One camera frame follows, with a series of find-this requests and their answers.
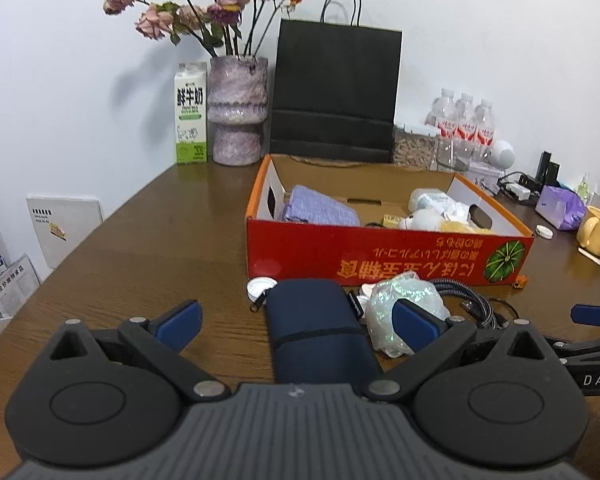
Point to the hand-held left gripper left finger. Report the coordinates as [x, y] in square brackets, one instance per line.
[180, 322]

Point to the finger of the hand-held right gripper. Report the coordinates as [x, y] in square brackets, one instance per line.
[580, 347]
[592, 315]

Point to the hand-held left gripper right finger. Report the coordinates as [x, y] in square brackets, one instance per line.
[415, 327]

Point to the iridescent plastic bag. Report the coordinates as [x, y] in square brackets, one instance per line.
[385, 310]

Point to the white round lid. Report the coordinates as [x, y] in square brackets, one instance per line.
[261, 288]

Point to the navy blue pouch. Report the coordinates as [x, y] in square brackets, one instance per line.
[315, 330]

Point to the orange cardboard box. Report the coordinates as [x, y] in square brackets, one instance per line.
[330, 255]

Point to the white wet wipes pack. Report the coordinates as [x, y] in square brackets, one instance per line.
[427, 197]

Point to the wooden desktop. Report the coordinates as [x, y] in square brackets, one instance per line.
[155, 260]

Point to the white paper strip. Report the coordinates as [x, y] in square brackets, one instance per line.
[592, 256]

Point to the small orange object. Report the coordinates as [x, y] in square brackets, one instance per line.
[520, 282]

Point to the small white round disc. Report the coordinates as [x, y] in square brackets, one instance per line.
[545, 232]

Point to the white and yellow plush toy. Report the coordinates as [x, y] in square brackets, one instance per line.
[422, 220]

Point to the small yellow box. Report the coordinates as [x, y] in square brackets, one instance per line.
[391, 221]

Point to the purple tissue pack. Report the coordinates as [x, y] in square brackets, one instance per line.
[560, 207]

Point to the small green bottle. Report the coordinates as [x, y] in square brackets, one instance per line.
[585, 190]

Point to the white charger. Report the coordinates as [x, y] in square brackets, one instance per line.
[519, 191]

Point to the purple knitted cloth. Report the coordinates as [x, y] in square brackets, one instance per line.
[320, 205]

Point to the black upright device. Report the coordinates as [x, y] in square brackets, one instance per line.
[545, 165]

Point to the white floral tin box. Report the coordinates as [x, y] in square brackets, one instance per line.
[485, 175]

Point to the blue and white brochures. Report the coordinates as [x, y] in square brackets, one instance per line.
[10, 285]

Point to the clear seed container white lid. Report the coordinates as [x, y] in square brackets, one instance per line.
[412, 150]

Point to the clear water bottle red label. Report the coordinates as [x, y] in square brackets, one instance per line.
[445, 110]
[465, 120]
[485, 127]

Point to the green and white milk carton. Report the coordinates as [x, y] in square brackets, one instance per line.
[191, 110]

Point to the purple marbled vase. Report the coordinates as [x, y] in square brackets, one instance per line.
[237, 110]

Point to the black paper bag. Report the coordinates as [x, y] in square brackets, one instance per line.
[335, 85]

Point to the white wall board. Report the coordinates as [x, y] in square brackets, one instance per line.
[65, 230]

